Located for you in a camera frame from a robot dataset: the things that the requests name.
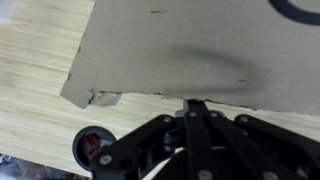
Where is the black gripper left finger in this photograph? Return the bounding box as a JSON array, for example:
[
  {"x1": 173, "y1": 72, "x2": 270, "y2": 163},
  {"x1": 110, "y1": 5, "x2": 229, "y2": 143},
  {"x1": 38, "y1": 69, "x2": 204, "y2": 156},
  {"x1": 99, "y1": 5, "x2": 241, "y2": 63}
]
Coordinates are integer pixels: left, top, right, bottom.
[{"x1": 90, "y1": 115, "x2": 177, "y2": 180}]

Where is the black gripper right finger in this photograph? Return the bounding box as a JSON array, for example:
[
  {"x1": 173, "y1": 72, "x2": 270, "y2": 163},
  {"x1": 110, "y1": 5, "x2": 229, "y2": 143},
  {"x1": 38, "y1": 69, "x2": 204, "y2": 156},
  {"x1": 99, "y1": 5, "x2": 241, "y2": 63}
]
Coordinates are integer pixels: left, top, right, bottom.
[{"x1": 206, "y1": 111, "x2": 320, "y2": 180}]

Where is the brown cardboard box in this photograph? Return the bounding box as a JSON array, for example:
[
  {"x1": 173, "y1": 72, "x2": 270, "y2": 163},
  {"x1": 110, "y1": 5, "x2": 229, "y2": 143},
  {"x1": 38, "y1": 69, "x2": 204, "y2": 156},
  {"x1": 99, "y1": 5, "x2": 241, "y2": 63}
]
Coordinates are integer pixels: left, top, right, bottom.
[{"x1": 61, "y1": 0, "x2": 320, "y2": 115}]

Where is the snack bag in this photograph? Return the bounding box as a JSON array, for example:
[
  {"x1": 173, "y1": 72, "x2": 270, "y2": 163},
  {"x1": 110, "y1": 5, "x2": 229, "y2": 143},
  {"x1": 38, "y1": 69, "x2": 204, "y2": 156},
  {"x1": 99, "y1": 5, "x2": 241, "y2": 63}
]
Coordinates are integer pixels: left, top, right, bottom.
[{"x1": 0, "y1": 154, "x2": 86, "y2": 180}]

